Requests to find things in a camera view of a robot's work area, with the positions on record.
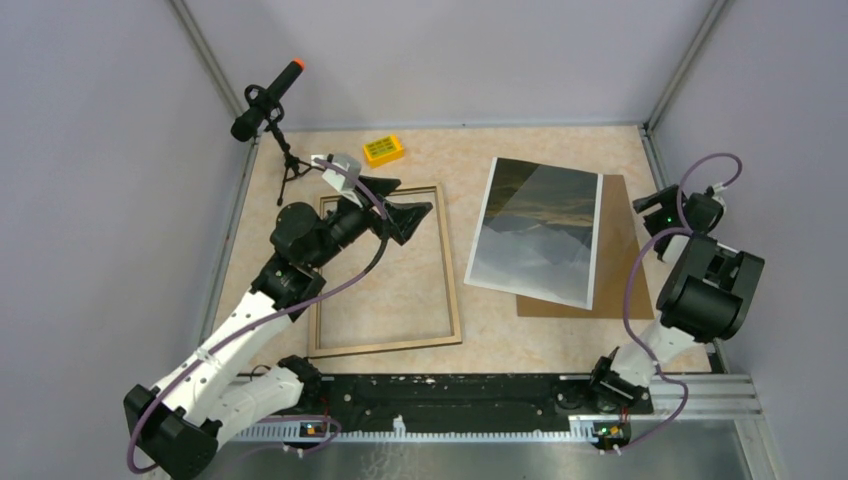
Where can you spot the wooden picture frame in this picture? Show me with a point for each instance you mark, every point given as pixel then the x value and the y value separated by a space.
pixel 408 301

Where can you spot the brown cardboard backing board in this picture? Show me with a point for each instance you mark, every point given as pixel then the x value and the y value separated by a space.
pixel 618 249

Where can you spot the black microphone orange tip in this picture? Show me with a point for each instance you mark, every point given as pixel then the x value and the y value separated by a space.
pixel 263 101

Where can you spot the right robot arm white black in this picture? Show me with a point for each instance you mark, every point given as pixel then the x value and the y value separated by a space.
pixel 706 296

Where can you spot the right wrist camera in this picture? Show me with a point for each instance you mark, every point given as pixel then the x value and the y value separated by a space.
pixel 715 192

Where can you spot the landscape photo print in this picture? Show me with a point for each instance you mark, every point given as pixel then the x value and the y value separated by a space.
pixel 537 233

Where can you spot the yellow green toy block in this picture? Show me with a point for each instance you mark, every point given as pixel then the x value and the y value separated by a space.
pixel 383 151

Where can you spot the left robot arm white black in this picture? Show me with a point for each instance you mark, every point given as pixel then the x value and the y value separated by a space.
pixel 180 422

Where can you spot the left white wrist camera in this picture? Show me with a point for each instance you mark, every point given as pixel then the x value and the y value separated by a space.
pixel 340 171

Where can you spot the aluminium frame rail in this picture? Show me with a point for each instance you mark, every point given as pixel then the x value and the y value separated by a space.
pixel 701 397

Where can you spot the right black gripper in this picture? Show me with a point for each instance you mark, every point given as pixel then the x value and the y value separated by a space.
pixel 668 199

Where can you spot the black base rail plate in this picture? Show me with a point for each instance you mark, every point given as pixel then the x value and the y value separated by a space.
pixel 450 403

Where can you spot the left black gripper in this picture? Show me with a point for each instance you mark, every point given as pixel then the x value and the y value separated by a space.
pixel 404 218

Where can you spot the small black tripod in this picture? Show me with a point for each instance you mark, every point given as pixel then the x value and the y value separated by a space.
pixel 294 167

